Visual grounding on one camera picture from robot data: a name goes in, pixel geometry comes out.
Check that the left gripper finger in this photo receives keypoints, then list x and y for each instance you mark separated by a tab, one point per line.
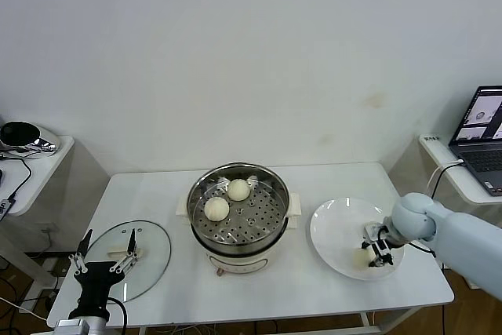
132	242
85	242

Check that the dark grey open laptop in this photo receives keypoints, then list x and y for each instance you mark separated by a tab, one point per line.
476	154

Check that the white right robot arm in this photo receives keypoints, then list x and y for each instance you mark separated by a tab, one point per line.
463	241

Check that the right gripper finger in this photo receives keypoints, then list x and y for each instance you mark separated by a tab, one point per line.
367	244
381	258

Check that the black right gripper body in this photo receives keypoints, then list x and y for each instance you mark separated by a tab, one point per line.
378	233

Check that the white table leg frame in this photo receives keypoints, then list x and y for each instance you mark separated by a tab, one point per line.
366	318

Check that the white laptop side table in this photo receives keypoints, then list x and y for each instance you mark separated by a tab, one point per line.
443	162

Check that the white steamed baozi bun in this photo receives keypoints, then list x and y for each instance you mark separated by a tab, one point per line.
361	259
238	190
217	209

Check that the cream electric cooking pot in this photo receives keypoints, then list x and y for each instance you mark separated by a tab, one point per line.
243	262

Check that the white wall socket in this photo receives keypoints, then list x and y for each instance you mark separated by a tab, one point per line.
49	229

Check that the small grey usb adapter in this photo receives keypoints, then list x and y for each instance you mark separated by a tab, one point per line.
4	207

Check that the black and chrome device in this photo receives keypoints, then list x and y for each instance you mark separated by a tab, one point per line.
23	140

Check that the round glass pot lid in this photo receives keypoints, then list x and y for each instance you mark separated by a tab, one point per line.
153	256

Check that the white rounded side table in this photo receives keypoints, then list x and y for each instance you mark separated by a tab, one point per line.
39	178

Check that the round white plate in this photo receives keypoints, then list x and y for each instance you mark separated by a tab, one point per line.
337	233

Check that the stainless steel steamer basket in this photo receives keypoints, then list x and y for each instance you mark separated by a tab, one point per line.
255	225

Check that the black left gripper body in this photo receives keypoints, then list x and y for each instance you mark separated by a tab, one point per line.
97	278

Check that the floor power strip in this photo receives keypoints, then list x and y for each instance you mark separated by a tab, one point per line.
59	268

